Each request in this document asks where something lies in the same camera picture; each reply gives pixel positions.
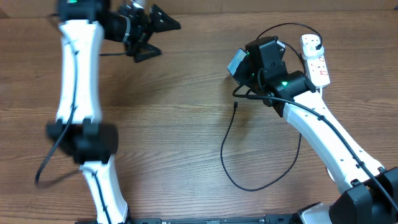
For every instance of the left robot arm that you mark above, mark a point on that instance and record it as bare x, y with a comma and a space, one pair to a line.
79, 130

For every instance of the Samsung Galaxy smartphone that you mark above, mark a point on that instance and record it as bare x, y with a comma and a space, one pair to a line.
239, 66

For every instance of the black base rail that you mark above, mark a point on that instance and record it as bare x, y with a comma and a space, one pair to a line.
267, 219

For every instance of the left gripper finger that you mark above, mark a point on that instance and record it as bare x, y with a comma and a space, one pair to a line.
162, 22
144, 52

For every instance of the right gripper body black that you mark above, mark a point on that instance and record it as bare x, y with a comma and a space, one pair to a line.
247, 77

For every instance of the white power strip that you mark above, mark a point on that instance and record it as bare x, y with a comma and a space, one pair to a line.
316, 68

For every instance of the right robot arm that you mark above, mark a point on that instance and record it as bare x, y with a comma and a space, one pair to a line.
368, 191

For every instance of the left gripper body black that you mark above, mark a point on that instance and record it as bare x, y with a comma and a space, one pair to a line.
139, 30

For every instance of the white USB charger plug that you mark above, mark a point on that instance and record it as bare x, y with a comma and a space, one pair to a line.
310, 51

